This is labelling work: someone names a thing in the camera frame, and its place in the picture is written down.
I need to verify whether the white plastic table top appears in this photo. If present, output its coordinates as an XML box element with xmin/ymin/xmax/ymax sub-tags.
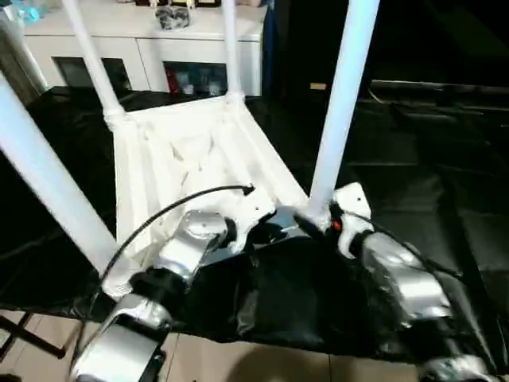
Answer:
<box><xmin>99</xmin><ymin>92</ymin><xmax>321</xmax><ymax>302</ymax></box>

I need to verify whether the white plastic table leg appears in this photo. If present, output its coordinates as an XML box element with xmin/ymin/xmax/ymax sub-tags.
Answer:
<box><xmin>305</xmin><ymin>0</ymin><xmax>382</xmax><ymax>222</ymax></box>
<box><xmin>0</xmin><ymin>70</ymin><xmax>122</xmax><ymax>278</ymax></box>
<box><xmin>221</xmin><ymin>0</ymin><xmax>246</xmax><ymax>106</ymax></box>
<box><xmin>60</xmin><ymin>0</ymin><xmax>130</xmax><ymax>122</ymax></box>

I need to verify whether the black plastic table mat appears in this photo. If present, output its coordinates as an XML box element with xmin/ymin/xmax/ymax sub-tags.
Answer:
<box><xmin>0</xmin><ymin>84</ymin><xmax>509</xmax><ymax>363</ymax></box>

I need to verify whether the grey crumpled clump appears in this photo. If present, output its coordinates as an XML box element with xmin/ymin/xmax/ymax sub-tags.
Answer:
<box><xmin>153</xmin><ymin>5</ymin><xmax>192</xmax><ymax>31</ymax></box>

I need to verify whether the black metal stand leg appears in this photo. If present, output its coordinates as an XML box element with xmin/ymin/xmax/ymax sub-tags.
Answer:
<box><xmin>0</xmin><ymin>312</ymin><xmax>66</xmax><ymax>361</ymax></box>

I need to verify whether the white glass-door cabinet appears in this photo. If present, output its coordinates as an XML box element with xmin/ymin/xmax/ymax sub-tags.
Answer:
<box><xmin>22</xmin><ymin>0</ymin><xmax>266</xmax><ymax>98</ymax></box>

